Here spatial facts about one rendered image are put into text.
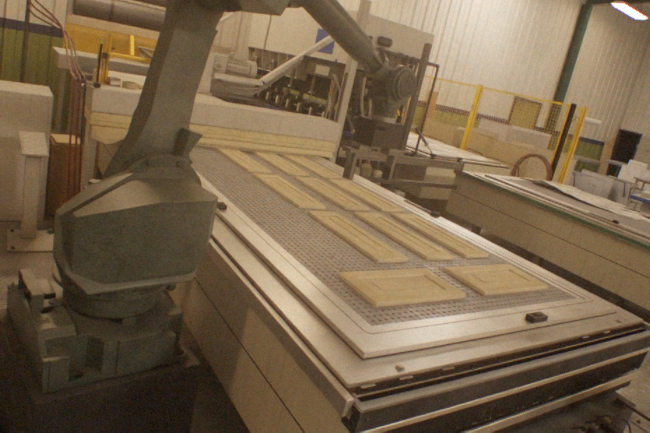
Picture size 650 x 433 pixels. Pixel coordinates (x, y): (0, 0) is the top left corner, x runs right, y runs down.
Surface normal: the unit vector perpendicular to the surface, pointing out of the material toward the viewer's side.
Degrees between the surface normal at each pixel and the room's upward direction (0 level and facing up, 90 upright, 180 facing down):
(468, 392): 90
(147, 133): 80
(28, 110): 90
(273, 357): 90
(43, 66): 90
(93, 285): 55
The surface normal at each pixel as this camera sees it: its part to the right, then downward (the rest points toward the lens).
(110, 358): 0.65, 0.33
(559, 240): -0.84, -0.04
